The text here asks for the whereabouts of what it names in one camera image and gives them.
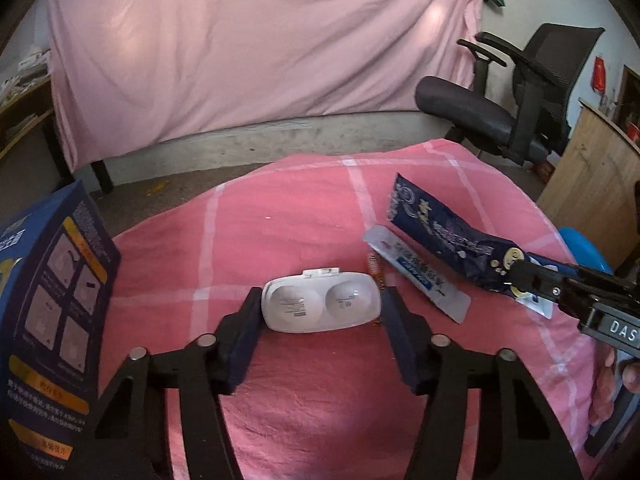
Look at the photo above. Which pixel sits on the small orange wrapper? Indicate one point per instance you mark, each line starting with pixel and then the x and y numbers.
pixel 374 266

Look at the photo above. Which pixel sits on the black furniture leg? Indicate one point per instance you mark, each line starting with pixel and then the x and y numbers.
pixel 102 176

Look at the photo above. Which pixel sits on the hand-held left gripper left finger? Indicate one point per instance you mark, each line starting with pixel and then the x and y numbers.
pixel 245 345

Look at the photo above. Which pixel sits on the wooden shelf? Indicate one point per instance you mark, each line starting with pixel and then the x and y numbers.
pixel 20 105

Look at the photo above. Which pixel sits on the white sachet with blue label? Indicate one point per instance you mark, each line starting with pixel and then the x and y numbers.
pixel 425 275

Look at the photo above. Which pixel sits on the person's right hand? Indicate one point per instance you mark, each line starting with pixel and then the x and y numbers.
pixel 606 385

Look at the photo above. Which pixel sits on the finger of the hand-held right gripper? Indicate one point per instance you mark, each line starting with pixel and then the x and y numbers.
pixel 537 282
pixel 590 274

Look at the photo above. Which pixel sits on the blue cardboard box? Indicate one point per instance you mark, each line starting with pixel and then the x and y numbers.
pixel 50 310

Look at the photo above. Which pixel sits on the pink curtain cloth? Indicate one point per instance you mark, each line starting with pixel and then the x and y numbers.
pixel 250 45

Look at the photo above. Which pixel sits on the pink checked blanket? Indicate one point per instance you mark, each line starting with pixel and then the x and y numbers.
pixel 300 210

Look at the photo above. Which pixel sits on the white plastic twin-dome case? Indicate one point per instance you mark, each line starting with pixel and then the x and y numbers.
pixel 320 305

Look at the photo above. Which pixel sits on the dark blue snack wrapper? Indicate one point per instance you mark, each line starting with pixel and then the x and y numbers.
pixel 450 232

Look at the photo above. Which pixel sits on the black office chair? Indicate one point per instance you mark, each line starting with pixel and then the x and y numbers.
pixel 465 105

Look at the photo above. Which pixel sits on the wooden cabinet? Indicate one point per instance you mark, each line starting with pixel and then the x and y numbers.
pixel 590 175

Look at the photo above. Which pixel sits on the small red hanging tag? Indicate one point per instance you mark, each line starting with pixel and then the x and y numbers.
pixel 598 74

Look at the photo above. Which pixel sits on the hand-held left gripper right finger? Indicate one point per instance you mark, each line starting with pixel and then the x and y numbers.
pixel 400 342

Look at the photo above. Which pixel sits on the blue round stool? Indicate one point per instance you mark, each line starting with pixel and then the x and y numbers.
pixel 585 250

